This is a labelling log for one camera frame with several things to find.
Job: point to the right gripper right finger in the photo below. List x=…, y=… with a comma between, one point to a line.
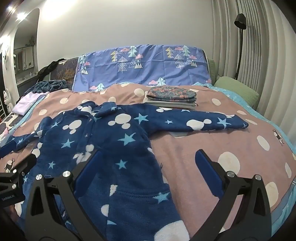
x=253, y=218

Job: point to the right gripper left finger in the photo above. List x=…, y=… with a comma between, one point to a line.
x=43, y=220

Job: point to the navy fleece star pajama top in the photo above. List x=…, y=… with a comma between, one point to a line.
x=127, y=198

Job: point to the lavender folded cloth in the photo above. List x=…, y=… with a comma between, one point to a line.
x=26, y=102

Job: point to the white lucky cat figurine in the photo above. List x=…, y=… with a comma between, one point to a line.
x=8, y=101

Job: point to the dark teal fleece blanket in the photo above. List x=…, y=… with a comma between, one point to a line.
x=47, y=86

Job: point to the black garment on headboard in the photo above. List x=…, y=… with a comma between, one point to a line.
x=48, y=69

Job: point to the dark printed headboard cover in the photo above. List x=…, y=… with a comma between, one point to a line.
x=65, y=70

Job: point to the green pillow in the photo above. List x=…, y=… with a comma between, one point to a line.
x=249, y=95

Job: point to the grey pleated curtain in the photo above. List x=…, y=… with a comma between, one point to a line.
x=268, y=56

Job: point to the blue tree print sheet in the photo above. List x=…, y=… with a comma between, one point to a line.
x=149, y=65

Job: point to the black floor lamp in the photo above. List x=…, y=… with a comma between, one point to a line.
x=240, y=23

